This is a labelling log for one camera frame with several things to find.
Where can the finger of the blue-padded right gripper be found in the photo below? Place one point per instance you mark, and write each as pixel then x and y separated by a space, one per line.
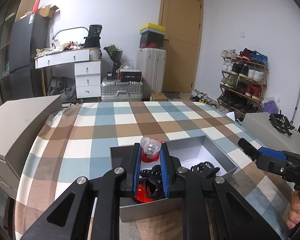
pixel 264 162
pixel 272 152

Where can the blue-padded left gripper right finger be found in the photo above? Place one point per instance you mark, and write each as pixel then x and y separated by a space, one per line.
pixel 169 165

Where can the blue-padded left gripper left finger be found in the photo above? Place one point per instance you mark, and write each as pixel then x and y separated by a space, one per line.
pixel 133 170

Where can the large black hair claw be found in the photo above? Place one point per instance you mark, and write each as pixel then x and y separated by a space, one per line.
pixel 153 179

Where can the red-rimmed white pin badge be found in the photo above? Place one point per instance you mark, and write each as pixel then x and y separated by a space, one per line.
pixel 142 194

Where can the red white bead charm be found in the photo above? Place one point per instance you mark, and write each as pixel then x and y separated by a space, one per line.
pixel 149 158

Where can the person's right hand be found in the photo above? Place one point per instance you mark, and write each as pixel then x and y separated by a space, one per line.
pixel 294 212

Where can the plaid bed cover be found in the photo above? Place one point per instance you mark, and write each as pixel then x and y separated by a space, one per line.
pixel 76 142

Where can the silver suitcase lying flat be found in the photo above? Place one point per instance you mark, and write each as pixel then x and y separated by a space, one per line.
pixel 117 91

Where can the black red box on suitcase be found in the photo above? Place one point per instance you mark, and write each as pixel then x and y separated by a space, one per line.
pixel 127 75

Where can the shoe rack with shoes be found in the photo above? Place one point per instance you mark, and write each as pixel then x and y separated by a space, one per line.
pixel 244 80

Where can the white upright suitcase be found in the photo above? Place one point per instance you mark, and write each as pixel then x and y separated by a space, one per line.
pixel 151 63

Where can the white drawer unit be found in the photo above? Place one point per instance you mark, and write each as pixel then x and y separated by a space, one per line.
pixel 88 79

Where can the black flower bouquet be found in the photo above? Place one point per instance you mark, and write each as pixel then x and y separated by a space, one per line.
pixel 115 55

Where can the white vanity desk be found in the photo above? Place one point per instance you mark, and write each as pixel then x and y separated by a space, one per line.
pixel 70 56

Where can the black red shoe box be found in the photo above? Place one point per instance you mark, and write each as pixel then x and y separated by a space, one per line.
pixel 151 39

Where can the black bag on desk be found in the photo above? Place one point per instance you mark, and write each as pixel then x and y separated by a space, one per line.
pixel 93 38

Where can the yellow lid shoe box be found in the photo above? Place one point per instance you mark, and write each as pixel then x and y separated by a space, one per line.
pixel 153 28

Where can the beige nightstand left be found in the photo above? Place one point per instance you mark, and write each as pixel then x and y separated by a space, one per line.
pixel 20 122

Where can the oval vanity mirror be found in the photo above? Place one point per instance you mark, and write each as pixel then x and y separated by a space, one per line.
pixel 68 35

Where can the wooden door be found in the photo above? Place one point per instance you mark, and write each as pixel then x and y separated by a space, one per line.
pixel 183 20

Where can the black refrigerator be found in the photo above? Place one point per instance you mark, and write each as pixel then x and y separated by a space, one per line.
pixel 28 35

